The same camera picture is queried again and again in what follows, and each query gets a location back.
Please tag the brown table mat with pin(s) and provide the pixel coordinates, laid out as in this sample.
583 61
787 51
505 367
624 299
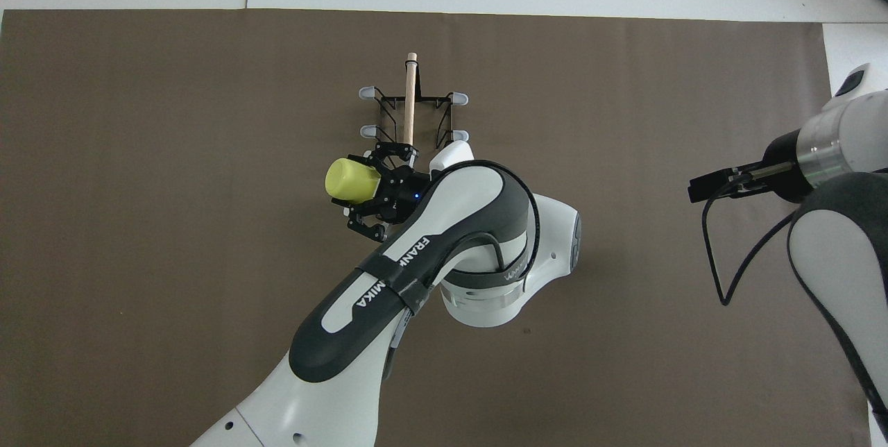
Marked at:
139 155

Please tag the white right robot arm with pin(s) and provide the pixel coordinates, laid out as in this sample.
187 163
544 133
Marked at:
839 239

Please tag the yellow plastic cup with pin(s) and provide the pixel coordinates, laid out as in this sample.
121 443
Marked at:
352 180

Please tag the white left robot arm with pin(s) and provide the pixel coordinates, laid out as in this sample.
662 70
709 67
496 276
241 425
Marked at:
458 204

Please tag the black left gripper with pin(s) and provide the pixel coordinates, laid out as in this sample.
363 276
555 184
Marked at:
399 194

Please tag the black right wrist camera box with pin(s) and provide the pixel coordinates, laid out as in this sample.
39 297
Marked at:
714 184

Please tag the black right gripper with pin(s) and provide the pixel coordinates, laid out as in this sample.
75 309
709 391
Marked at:
787 166

